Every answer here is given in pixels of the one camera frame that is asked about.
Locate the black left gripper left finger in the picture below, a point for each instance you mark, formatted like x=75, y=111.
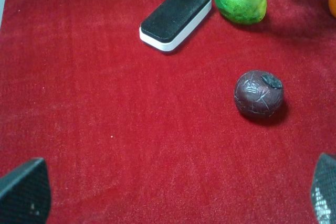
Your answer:
x=26, y=193

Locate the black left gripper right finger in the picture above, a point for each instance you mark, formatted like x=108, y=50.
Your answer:
x=323, y=189

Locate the dark purple mangosteen fruit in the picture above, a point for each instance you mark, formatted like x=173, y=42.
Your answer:
x=258, y=94

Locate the red velvet table cloth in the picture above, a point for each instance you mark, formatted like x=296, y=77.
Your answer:
x=133, y=135

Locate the black and white board eraser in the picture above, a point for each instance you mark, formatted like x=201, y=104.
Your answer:
x=172, y=22

